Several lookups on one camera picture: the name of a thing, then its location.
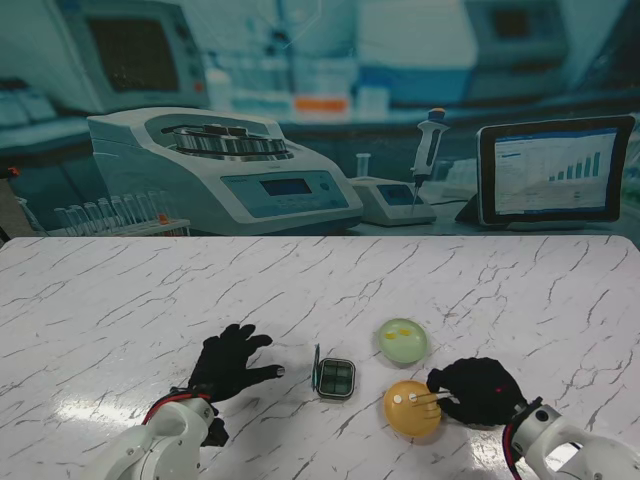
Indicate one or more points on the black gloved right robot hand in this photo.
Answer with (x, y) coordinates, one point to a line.
(480, 392)

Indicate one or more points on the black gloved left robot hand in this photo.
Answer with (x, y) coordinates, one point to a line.
(222, 362)

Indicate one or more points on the metal tweezers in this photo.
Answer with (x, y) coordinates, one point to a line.
(432, 397)

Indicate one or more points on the dark transparent pill box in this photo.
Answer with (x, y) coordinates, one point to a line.
(336, 380)

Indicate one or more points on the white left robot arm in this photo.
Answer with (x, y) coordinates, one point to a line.
(150, 450)

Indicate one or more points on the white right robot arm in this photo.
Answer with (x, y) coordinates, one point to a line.
(565, 445)

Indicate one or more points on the yellow round dish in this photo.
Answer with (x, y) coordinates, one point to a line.
(407, 422)

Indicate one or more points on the green round dish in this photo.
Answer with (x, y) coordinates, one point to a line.
(402, 347)

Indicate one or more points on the dark stand with red knob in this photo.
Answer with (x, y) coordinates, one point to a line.
(10, 205)

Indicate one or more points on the printed laboratory backdrop poster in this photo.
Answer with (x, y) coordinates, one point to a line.
(320, 100)

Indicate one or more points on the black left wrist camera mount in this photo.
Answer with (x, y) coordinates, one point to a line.
(216, 434)

